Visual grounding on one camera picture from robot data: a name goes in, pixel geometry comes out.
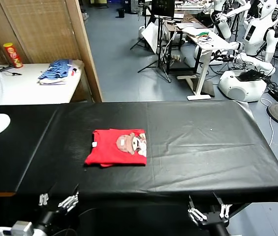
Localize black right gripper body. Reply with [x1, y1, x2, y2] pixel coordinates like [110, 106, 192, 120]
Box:
[197, 212, 229, 236]

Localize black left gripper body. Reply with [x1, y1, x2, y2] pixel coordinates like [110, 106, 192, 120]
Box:
[36, 196, 79, 231]

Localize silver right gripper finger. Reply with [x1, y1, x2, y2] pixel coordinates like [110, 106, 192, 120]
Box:
[212, 192, 232, 219]
[188, 196, 208, 226]

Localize red t-shirt with cartoon print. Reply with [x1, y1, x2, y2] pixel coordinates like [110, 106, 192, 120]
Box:
[84, 128, 148, 168]

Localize white side table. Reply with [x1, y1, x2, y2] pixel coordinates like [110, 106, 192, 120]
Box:
[0, 62, 90, 104]

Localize white folded garment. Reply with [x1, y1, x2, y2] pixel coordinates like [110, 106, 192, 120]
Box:
[39, 75, 67, 86]

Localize blue striped folded garment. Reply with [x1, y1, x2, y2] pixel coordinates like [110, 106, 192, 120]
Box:
[38, 59, 73, 81]

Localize red chips can yellow lid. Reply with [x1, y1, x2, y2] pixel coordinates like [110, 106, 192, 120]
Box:
[2, 42, 24, 69]

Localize white standing desk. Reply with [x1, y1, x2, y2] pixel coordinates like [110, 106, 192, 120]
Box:
[177, 24, 233, 101]

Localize black tripod stand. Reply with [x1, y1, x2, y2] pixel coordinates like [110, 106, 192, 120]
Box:
[137, 14, 172, 83]

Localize white humanoid robot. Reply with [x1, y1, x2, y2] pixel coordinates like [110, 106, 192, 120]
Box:
[218, 0, 278, 102]

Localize white reflector panel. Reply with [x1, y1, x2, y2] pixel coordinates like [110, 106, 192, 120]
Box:
[141, 21, 164, 54]

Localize dark brown desk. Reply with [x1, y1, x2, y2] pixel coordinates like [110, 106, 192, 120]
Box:
[164, 13, 215, 74]

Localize grey laptop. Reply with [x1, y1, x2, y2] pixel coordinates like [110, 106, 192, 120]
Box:
[176, 22, 205, 30]

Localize white humanoid robot slim torso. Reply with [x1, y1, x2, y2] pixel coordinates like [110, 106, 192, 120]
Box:
[202, 0, 251, 40]

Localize black monitor on stand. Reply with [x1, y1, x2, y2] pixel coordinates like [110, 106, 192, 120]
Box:
[151, 0, 176, 18]

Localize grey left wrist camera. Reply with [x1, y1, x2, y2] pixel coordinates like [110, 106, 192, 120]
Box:
[0, 220, 35, 236]

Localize white floor cable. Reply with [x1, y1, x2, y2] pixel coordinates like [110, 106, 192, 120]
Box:
[260, 98, 275, 146]

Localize black cable on side table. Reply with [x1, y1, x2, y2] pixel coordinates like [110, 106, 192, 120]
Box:
[0, 65, 23, 76]

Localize colourful cable bundle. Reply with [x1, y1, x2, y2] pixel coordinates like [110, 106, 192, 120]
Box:
[195, 29, 215, 42]

